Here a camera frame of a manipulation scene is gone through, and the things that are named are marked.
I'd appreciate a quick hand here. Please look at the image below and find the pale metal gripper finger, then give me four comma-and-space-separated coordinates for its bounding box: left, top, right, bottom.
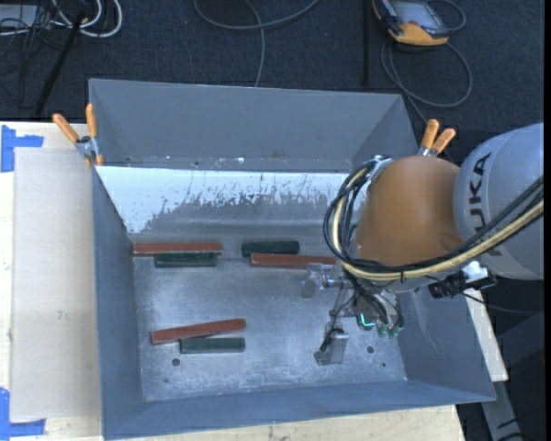
300, 265, 338, 300
313, 329, 351, 367

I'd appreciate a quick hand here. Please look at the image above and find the red-brown flat block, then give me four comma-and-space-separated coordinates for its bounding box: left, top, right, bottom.
150, 317, 248, 345
132, 242, 224, 257
249, 253, 338, 271

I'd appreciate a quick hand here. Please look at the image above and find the dark green flat block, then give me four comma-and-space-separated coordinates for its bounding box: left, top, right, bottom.
154, 252, 219, 268
241, 240, 301, 258
179, 336, 247, 355

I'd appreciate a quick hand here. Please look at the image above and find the grey metal bin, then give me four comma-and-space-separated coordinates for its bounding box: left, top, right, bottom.
87, 78, 498, 441

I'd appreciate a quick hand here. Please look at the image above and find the pale wood flat board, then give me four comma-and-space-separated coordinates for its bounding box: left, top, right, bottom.
8, 147, 103, 424

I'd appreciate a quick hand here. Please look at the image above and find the black cylinder on white bracket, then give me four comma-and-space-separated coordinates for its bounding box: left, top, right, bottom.
428, 259, 498, 300

